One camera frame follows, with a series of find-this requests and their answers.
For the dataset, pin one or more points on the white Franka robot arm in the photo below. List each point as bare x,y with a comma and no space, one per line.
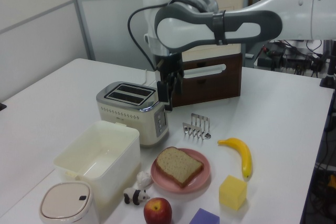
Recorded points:
183,30

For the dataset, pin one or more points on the black camera stand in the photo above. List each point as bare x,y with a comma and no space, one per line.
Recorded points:
331,69

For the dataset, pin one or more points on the white and brown oven appliance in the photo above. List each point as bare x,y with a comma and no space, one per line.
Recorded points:
210,87

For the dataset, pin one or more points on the brown-crust toast bread slice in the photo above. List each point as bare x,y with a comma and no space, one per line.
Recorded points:
178,166

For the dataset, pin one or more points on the yellow foam cube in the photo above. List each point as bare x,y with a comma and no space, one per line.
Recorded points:
232,192

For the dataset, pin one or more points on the red apple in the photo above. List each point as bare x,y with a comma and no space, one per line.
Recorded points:
157,212

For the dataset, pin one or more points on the black table clamp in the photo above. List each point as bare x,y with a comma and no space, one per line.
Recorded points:
2,106

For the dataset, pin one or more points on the pink round plate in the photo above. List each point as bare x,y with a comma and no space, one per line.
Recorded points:
168,185

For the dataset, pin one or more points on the chrome and cream toaster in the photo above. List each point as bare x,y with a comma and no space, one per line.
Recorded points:
123,113

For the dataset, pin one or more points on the cream rectangular plastic bin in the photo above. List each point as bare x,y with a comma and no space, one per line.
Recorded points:
99,155

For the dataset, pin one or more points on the cream lidded trash can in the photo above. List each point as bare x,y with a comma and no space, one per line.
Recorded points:
63,200

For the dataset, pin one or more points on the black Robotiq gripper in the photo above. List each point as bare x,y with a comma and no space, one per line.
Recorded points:
169,64

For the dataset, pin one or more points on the yellow plastic banana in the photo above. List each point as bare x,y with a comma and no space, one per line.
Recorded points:
244,155

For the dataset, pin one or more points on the purple foam cube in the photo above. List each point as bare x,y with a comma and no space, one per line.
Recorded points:
204,217

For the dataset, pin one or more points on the panda figurine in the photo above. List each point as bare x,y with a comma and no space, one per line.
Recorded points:
135,196

